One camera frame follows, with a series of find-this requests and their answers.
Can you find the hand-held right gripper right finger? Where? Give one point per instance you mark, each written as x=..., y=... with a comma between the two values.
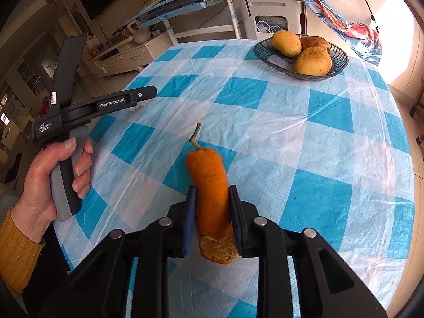
x=236, y=220

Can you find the orange carrot with stem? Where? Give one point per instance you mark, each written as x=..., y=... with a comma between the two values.
x=210, y=185

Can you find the pink kettlebell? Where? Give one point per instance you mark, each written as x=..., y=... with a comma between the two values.
x=140, y=34

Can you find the brown speckled mango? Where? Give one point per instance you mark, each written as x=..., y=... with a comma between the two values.
x=313, y=61
x=316, y=42

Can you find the blue white checked tablecloth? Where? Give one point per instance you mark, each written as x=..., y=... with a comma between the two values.
x=298, y=172

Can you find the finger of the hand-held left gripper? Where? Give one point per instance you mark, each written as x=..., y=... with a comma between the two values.
x=144, y=94

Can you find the person's left forearm yellow sleeve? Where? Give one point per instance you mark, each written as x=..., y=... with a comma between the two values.
x=16, y=251

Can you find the white display cabinet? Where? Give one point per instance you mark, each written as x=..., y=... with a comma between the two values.
x=73, y=20

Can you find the person's left hand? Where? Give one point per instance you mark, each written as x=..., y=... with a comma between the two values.
x=36, y=185

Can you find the colourful hanging bag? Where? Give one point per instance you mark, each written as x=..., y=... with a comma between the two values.
x=331, y=10

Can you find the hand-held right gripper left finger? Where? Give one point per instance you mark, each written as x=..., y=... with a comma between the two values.
x=190, y=220

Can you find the wooden chair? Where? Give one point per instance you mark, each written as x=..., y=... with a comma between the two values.
x=418, y=106

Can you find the dark fruit bowl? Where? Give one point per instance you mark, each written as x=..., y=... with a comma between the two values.
x=275, y=64

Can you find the blue white study desk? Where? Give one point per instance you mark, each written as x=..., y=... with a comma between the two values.
x=185, y=1

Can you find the red knot wall ornament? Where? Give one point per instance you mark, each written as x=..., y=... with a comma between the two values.
x=53, y=1

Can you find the white television stand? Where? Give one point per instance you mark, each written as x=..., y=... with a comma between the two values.
x=129, y=54

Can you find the smooth yellow mango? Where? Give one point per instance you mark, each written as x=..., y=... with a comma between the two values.
x=286, y=43

